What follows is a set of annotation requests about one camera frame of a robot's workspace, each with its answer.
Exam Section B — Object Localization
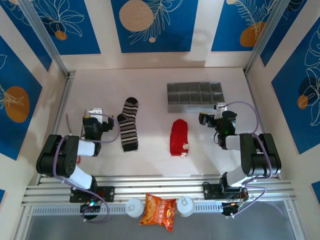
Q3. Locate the black white striped sock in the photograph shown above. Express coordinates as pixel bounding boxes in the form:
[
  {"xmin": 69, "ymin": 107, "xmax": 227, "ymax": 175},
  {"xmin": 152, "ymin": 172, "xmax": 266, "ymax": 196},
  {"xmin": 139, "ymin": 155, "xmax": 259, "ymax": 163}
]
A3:
[{"xmin": 116, "ymin": 96, "xmax": 140, "ymax": 153}]

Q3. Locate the red sock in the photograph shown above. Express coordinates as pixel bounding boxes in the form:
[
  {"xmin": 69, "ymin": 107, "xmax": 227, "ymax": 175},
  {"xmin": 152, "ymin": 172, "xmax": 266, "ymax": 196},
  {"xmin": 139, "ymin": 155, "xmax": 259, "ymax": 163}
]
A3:
[{"xmin": 169, "ymin": 119, "xmax": 191, "ymax": 159}]

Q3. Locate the grey compartment organizer tray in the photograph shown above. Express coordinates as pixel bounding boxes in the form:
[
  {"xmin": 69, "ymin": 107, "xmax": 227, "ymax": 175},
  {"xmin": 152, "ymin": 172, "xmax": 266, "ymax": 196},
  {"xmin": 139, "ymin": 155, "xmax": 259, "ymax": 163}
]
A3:
[{"xmin": 166, "ymin": 81, "xmax": 225, "ymax": 114}]

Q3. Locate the white plastic bottle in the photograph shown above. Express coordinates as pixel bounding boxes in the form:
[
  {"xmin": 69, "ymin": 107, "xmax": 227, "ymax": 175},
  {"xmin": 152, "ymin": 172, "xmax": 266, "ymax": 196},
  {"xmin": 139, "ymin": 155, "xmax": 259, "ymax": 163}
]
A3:
[
  {"xmin": 124, "ymin": 197, "xmax": 145, "ymax": 220},
  {"xmin": 176, "ymin": 196, "xmax": 196, "ymax": 218}
]

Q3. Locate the orange snack bag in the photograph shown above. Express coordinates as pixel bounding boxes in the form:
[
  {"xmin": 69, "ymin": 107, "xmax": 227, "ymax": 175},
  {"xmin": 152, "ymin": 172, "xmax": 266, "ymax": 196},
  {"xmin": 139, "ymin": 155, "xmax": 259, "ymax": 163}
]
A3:
[{"xmin": 139, "ymin": 192, "xmax": 177, "ymax": 233}]

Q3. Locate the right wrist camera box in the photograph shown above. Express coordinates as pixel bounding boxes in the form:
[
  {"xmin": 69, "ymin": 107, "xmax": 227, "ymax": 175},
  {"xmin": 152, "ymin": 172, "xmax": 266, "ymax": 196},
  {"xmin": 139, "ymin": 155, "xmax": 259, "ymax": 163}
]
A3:
[{"xmin": 214, "ymin": 101, "xmax": 228, "ymax": 112}]

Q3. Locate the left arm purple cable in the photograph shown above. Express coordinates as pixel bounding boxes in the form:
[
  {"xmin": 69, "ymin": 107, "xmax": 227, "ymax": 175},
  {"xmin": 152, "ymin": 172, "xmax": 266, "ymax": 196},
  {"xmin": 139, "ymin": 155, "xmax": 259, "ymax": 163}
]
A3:
[{"xmin": 53, "ymin": 113, "xmax": 120, "ymax": 224}]

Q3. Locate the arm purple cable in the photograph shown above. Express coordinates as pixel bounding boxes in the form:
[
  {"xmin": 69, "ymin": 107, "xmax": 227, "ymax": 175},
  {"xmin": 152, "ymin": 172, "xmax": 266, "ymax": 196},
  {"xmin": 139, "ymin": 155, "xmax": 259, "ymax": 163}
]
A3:
[
  {"xmin": 53, "ymin": 113, "xmax": 120, "ymax": 224},
  {"xmin": 223, "ymin": 100, "xmax": 275, "ymax": 218}
]

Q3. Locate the aluminium table side rail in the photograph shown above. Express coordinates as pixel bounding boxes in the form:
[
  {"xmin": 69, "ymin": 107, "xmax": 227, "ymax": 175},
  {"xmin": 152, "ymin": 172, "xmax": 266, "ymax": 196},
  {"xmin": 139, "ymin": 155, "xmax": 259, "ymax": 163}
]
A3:
[
  {"xmin": 37, "ymin": 70, "xmax": 76, "ymax": 186},
  {"xmin": 243, "ymin": 71, "xmax": 281, "ymax": 180}
]

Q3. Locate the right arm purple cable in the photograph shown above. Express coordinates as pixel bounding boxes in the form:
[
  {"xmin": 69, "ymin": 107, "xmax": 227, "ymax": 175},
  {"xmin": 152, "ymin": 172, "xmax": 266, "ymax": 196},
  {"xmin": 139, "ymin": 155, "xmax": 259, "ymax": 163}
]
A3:
[{"xmin": 223, "ymin": 100, "xmax": 275, "ymax": 218}]

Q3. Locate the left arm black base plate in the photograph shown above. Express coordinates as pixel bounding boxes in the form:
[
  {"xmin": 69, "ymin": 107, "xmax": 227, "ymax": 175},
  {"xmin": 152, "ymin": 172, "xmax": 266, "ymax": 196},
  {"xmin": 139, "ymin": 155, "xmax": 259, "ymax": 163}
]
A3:
[{"xmin": 69, "ymin": 186, "xmax": 116, "ymax": 203}]

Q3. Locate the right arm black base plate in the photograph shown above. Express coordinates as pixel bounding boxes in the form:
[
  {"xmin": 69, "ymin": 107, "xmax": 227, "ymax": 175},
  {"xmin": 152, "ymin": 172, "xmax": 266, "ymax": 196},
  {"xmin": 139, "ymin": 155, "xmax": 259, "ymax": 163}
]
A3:
[{"xmin": 202, "ymin": 183, "xmax": 248, "ymax": 201}]

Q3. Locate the grey slotted cable duct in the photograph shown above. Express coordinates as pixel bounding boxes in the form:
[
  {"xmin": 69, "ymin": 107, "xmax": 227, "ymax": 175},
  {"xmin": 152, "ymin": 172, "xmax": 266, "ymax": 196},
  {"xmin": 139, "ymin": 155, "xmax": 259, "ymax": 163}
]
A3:
[{"xmin": 31, "ymin": 201, "xmax": 223, "ymax": 216}]

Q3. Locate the aluminium mounting rail frame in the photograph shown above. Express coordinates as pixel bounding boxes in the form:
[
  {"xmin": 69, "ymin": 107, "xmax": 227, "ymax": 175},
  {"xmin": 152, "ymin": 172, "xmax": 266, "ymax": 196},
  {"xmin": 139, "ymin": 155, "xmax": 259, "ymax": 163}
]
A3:
[{"xmin": 21, "ymin": 174, "xmax": 300, "ymax": 208}]

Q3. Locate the aluminium corner post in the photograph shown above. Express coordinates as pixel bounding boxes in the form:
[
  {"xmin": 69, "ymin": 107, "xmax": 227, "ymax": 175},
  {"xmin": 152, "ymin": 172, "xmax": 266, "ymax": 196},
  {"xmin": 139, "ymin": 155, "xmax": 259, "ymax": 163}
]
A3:
[
  {"xmin": 18, "ymin": 0, "xmax": 70, "ymax": 76},
  {"xmin": 244, "ymin": 0, "xmax": 291, "ymax": 75}
]

